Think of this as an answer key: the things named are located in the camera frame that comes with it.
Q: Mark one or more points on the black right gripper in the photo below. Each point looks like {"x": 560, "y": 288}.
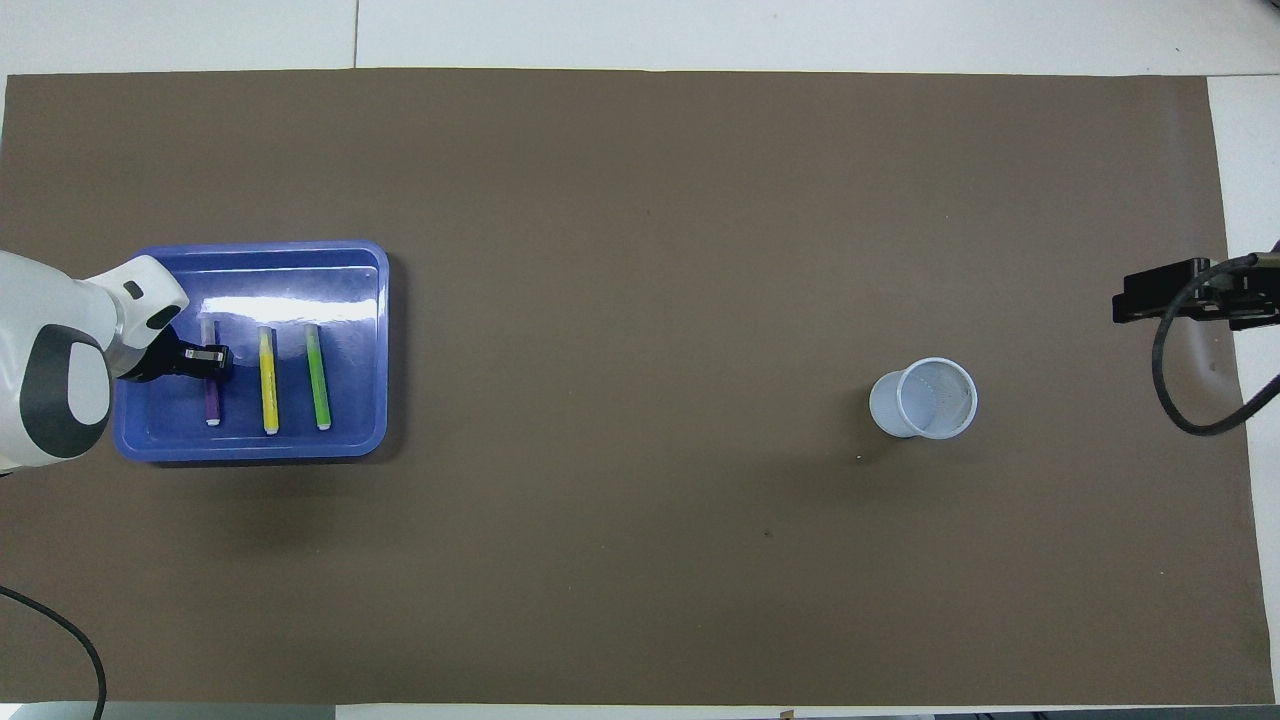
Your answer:
{"x": 1255, "y": 295}

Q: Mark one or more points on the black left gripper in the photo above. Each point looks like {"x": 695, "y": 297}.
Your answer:
{"x": 155, "y": 358}

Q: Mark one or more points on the purple marker pen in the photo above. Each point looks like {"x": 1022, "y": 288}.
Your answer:
{"x": 212, "y": 400}

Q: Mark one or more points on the yellow marker pen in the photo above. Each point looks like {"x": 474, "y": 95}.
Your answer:
{"x": 269, "y": 390}

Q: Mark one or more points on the green marker pen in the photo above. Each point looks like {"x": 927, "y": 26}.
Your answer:
{"x": 318, "y": 385}

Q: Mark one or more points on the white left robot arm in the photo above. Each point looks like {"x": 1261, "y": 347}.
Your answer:
{"x": 40, "y": 310}

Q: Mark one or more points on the blue plastic tray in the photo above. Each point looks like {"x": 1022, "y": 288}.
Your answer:
{"x": 350, "y": 400}

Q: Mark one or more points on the translucent plastic cup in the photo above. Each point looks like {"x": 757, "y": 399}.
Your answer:
{"x": 925, "y": 400}

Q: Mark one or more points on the brown table mat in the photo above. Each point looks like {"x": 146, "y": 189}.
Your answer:
{"x": 640, "y": 550}

